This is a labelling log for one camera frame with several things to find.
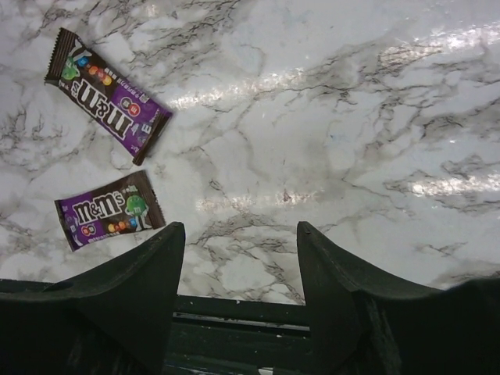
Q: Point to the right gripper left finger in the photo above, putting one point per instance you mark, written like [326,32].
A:
[112,319]

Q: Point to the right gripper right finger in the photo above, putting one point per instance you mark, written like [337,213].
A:
[364,320]

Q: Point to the purple m&m's bag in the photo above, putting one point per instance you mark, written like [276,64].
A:
[128,113]
[125,206]

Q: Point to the black mounting base plate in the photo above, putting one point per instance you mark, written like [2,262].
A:
[208,336]

